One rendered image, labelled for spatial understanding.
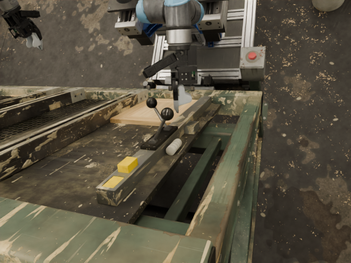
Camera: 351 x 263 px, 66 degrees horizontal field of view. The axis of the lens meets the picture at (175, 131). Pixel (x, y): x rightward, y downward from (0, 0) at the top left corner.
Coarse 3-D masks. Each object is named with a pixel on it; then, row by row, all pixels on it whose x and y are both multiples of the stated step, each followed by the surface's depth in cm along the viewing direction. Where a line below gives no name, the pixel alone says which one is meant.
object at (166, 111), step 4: (164, 108) 77; (168, 108) 77; (164, 112) 76; (168, 112) 76; (172, 112) 77; (164, 116) 76; (168, 116) 76; (172, 116) 77; (164, 120) 78; (168, 120) 77; (160, 124) 79; (160, 128) 79; (156, 132) 80; (156, 136) 81; (152, 140) 81; (156, 140) 82
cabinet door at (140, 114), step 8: (144, 104) 141; (160, 104) 141; (168, 104) 140; (184, 104) 138; (128, 112) 128; (136, 112) 128; (144, 112) 128; (152, 112) 127; (160, 112) 126; (176, 112) 124; (112, 120) 119; (120, 120) 118; (128, 120) 116; (136, 120) 115; (144, 120) 115; (152, 120) 114
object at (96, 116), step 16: (128, 96) 137; (144, 96) 150; (96, 112) 111; (112, 112) 122; (48, 128) 92; (64, 128) 94; (80, 128) 102; (96, 128) 111; (16, 144) 81; (32, 144) 82; (48, 144) 88; (64, 144) 95; (0, 160) 73; (16, 160) 77; (32, 160) 82; (0, 176) 73
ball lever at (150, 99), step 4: (148, 100) 90; (152, 100) 90; (156, 100) 91; (148, 104) 90; (152, 104) 90; (156, 104) 91; (152, 108) 91; (156, 108) 92; (156, 112) 92; (160, 116) 92; (160, 120) 92; (164, 124) 92; (164, 128) 92; (168, 128) 91
